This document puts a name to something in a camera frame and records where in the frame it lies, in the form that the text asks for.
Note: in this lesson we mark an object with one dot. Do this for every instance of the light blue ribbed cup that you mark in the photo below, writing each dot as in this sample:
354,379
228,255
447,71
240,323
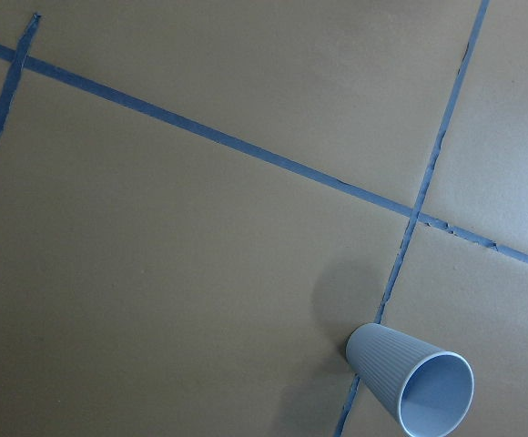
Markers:
427,390

